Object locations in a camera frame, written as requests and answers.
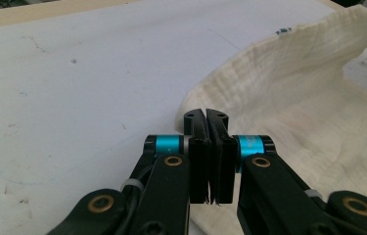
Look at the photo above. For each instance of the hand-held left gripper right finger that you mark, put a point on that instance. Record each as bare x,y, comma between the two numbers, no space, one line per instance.
225,163

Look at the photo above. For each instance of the cream cloth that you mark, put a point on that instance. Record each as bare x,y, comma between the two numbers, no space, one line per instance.
285,98

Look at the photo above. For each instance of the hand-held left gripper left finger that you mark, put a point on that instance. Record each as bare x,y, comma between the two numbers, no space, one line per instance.
199,163

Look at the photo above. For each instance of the white foam board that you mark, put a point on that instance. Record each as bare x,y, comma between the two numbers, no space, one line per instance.
73,81

